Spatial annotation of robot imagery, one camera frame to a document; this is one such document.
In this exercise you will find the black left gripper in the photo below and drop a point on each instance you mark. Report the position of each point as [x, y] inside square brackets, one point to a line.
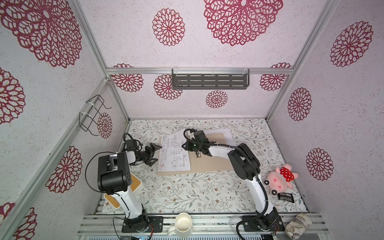
[154, 147]

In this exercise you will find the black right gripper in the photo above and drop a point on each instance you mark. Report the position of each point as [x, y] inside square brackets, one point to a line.
[188, 145]

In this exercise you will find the beige manila folder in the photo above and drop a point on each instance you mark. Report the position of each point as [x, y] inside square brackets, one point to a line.
[203, 164]

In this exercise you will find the white technical drawing sheet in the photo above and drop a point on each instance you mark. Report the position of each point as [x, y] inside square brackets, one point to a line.
[173, 158]

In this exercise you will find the white printed text sheet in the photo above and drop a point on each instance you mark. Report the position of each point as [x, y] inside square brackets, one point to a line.
[221, 136]

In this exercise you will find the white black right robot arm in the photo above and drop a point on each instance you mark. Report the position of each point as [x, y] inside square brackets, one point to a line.
[244, 162]

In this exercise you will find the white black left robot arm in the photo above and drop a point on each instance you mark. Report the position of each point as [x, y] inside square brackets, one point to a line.
[115, 179]

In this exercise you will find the white wooden-top tissue box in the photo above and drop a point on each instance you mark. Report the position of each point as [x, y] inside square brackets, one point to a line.
[136, 187]

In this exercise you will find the white ceramic mug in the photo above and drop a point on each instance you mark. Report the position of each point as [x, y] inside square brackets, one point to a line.
[183, 226]

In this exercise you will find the pink pig plush toy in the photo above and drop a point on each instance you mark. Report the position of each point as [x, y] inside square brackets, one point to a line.
[280, 179]

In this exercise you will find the small black card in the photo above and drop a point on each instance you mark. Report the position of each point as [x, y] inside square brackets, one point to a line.
[287, 197]

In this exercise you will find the marbled patterned cup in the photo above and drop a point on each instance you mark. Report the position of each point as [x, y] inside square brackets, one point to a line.
[298, 226]

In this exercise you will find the grey slotted wall shelf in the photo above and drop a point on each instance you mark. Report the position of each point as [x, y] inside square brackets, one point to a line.
[210, 81]

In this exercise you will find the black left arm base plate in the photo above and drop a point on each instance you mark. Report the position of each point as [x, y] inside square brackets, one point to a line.
[143, 224]

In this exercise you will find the black wire wall rack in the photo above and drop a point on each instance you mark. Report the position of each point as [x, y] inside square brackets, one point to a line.
[96, 121]

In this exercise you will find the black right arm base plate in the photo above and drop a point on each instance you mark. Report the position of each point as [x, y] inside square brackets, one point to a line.
[271, 222]

